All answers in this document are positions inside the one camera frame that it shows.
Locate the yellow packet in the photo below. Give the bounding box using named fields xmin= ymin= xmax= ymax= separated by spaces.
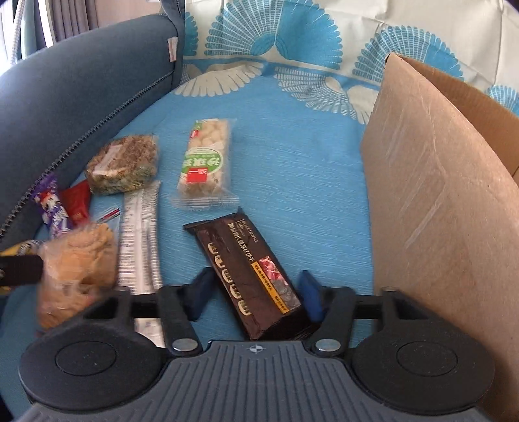
xmin=0 ymin=239 xmax=42 ymax=258

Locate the purple candy packet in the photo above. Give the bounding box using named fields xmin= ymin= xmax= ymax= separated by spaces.
xmin=31 ymin=174 xmax=74 ymax=240

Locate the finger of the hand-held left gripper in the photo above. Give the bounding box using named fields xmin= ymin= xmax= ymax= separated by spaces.
xmin=0 ymin=255 xmax=44 ymax=290

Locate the blue fan-print sofa cover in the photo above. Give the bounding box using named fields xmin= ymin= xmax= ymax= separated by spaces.
xmin=0 ymin=0 xmax=519 ymax=418

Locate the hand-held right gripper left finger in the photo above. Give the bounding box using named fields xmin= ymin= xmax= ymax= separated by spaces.
xmin=81 ymin=267 xmax=214 ymax=356

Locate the clear brown biscuit packet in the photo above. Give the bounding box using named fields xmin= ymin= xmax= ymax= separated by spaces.
xmin=36 ymin=222 xmax=119 ymax=330

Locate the red snack packet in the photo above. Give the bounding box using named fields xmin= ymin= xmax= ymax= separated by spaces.
xmin=60 ymin=180 xmax=92 ymax=227

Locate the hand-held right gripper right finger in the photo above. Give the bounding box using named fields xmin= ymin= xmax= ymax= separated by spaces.
xmin=297 ymin=270 xmax=424 ymax=358

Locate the dark brown cracker packet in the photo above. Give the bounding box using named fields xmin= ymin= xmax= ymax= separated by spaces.
xmin=182 ymin=207 xmax=314 ymax=341

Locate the grey curtain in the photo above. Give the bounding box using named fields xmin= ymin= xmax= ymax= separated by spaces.
xmin=24 ymin=0 xmax=163 ymax=45

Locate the white striped snack packet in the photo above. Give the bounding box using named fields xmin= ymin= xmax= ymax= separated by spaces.
xmin=117 ymin=180 xmax=166 ymax=349

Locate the clear grain cake packet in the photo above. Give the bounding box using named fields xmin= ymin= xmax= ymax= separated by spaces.
xmin=84 ymin=134 xmax=160 ymax=196

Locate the cardboard box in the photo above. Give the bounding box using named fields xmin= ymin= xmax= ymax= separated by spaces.
xmin=360 ymin=53 xmax=519 ymax=422

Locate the blue sofa back cushion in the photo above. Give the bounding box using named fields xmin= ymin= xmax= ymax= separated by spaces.
xmin=159 ymin=0 xmax=187 ymax=66

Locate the green label nut bar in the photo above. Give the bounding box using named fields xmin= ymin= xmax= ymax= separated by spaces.
xmin=170 ymin=118 xmax=240 ymax=209

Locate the blue sofa armrest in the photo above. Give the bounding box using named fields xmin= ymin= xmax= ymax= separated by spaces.
xmin=0 ymin=14 xmax=185 ymax=244

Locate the braided metal hose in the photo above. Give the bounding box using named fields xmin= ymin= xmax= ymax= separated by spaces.
xmin=7 ymin=0 xmax=27 ymax=65

